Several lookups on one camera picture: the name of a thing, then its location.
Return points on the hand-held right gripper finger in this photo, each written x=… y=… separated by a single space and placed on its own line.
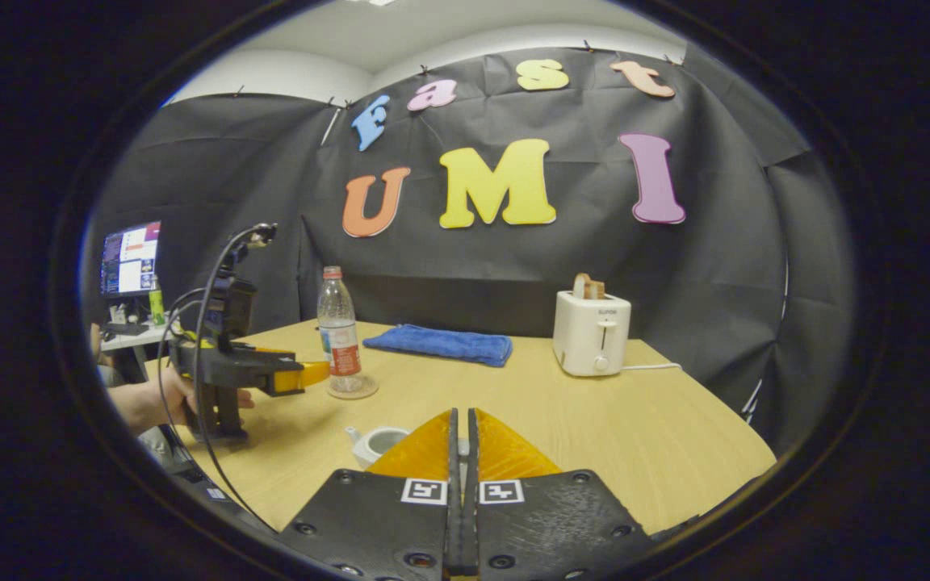
x=454 y=524
x=471 y=524

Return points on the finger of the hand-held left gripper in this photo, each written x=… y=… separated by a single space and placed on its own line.
x=307 y=375

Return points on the clear plastic water bottle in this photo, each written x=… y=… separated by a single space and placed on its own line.
x=339 y=331

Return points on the round wooden coaster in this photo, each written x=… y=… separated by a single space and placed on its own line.
x=366 y=389

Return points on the white ceramic teacup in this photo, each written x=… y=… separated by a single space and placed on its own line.
x=380 y=442

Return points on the green bottle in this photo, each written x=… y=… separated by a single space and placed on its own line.
x=157 y=305

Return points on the white side desk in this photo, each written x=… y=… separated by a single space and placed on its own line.
x=138 y=340

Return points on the black keyboard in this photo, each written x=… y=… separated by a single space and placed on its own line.
x=127 y=329

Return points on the blue folded towel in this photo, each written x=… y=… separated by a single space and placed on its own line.
x=441 y=344

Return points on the computer monitor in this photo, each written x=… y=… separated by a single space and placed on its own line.
x=131 y=258

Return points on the white toaster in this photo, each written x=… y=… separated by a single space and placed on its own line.
x=590 y=335

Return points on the toast slice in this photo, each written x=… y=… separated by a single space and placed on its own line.
x=588 y=286

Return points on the black backdrop cloth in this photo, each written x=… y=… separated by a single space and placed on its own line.
x=699 y=266

